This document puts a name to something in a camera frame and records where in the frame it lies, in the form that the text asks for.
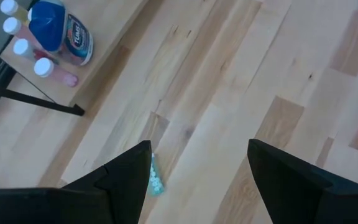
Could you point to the Tums antacid bottle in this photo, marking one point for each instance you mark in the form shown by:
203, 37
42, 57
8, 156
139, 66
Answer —
73, 40

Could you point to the small orange medicine bottle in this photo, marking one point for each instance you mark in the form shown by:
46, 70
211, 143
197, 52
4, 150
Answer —
8, 7

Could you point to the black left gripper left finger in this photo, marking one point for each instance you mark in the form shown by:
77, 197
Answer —
120, 193

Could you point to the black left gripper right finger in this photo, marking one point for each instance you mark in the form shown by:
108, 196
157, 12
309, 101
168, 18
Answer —
291, 193

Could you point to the teal bottle with pale pills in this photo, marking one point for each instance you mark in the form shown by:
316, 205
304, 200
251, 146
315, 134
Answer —
158, 183

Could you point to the black metal shelf frame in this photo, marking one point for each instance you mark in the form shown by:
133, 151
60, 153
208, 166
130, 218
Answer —
42, 102

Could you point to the small pink medicine bottle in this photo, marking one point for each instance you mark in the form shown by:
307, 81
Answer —
11, 25

